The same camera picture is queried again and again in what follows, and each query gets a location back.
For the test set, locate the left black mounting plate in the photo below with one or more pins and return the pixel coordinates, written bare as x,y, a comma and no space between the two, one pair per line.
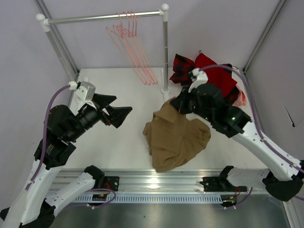
108,182

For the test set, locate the white slotted cable duct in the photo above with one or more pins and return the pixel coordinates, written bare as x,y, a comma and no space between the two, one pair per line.
150,198

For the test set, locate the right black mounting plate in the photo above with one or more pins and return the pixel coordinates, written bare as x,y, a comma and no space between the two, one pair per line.
216,184

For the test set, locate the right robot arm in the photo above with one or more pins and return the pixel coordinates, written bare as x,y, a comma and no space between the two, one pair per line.
282,177

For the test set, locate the red black plaid garment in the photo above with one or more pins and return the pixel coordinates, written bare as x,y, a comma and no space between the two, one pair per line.
181,67

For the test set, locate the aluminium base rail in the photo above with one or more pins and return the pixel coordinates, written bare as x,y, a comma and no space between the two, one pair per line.
150,182

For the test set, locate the silver clothes rack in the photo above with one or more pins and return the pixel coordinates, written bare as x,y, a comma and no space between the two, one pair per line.
67,62

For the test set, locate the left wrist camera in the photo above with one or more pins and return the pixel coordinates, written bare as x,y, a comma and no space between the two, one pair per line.
84,91

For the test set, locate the black mounting plate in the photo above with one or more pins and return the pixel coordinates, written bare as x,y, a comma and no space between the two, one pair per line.
216,184
108,182

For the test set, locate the pink garment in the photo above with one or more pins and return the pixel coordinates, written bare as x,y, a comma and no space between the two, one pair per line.
241,99

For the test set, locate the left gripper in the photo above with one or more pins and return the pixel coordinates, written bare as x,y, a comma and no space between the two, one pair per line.
102,113

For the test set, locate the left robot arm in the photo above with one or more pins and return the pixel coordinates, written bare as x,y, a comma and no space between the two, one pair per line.
34,208

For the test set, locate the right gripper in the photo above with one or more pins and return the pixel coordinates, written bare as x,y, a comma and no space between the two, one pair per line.
181,103

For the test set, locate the tan pleated skirt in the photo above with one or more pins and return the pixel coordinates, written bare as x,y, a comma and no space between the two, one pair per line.
173,140

